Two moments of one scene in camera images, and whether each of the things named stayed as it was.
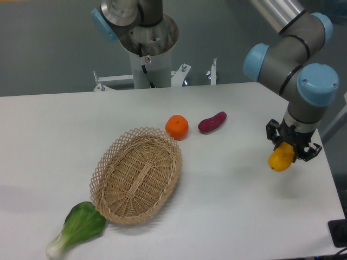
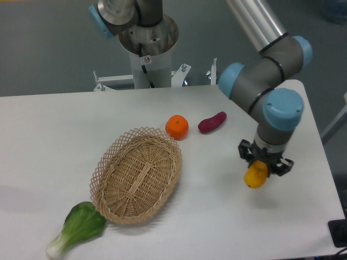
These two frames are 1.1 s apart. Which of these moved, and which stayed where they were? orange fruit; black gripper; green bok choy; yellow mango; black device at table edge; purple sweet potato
Moved: yellow mango; black gripper
Stayed: orange fruit; black device at table edge; green bok choy; purple sweet potato
